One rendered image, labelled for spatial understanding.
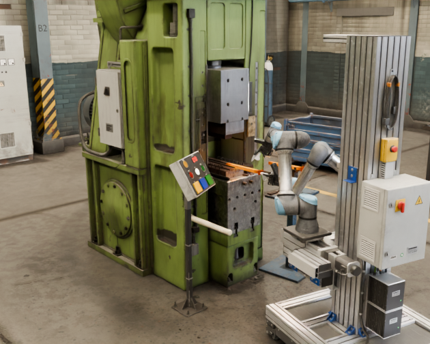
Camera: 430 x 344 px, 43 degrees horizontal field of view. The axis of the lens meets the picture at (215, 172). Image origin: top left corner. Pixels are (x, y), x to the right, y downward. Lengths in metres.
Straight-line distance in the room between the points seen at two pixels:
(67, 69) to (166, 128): 5.84
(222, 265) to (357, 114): 1.89
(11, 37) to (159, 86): 4.85
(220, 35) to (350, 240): 1.86
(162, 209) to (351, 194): 1.81
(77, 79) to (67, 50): 0.54
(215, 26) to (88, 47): 6.15
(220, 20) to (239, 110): 0.70
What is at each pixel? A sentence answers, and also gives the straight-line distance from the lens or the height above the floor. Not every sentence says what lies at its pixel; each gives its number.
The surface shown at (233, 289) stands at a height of 0.00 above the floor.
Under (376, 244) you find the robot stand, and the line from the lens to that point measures 3.20.
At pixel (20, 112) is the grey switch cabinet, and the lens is 9.02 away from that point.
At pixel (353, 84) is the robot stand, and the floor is 1.76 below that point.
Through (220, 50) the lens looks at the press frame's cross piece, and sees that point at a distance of 4.26.
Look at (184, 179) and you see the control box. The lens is 3.70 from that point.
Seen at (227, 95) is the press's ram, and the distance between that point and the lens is 4.15.
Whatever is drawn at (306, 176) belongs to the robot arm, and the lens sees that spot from 3.77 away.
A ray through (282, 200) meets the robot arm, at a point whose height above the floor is 1.03.
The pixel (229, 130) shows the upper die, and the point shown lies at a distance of 4.21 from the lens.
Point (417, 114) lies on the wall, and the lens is 11.90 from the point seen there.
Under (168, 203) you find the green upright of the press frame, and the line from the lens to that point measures 4.48.
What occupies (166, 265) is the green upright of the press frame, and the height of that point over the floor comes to 0.15.
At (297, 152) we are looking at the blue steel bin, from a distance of 8.27.
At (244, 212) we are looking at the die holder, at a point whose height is 0.62.
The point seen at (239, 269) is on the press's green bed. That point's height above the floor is 0.13.
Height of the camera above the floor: 2.09
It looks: 15 degrees down
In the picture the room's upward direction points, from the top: straight up
